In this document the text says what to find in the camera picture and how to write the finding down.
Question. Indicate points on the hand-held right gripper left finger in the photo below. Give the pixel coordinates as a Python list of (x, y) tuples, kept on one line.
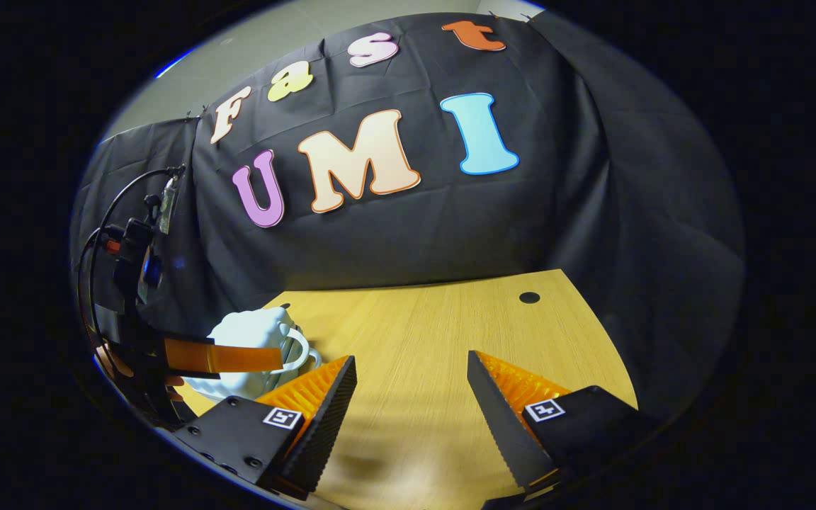
[(326, 425)]

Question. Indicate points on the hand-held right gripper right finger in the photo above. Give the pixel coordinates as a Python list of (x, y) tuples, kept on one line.
[(500, 425)]

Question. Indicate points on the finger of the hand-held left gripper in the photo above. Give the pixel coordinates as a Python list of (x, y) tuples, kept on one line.
[(224, 356)]

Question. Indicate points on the pale blue suitcase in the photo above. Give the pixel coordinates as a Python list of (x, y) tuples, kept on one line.
[(252, 329)]

